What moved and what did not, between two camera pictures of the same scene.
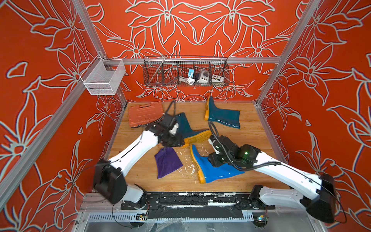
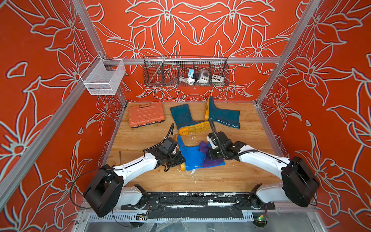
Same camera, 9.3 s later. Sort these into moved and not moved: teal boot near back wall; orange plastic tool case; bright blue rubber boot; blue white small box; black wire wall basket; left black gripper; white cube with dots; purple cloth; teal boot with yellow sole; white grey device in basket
Moved: bright blue rubber boot; left black gripper; teal boot with yellow sole; purple cloth
Not moved: blue white small box; white cube with dots; orange plastic tool case; black wire wall basket; white grey device in basket; teal boot near back wall
